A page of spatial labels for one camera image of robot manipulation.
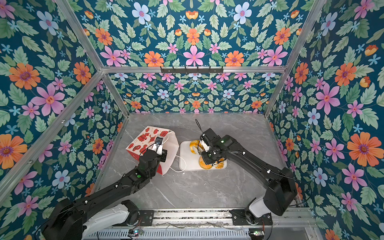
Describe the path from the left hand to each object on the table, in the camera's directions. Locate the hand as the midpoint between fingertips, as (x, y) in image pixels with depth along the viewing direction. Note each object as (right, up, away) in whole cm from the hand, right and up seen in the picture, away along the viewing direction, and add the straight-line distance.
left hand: (162, 140), depth 79 cm
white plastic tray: (+13, -15, +16) cm, 26 cm away
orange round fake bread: (+22, -15, +9) cm, 28 cm away
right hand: (+24, -9, 0) cm, 26 cm away
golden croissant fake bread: (+17, -3, +12) cm, 21 cm away
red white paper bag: (-13, -2, +11) cm, 18 cm away
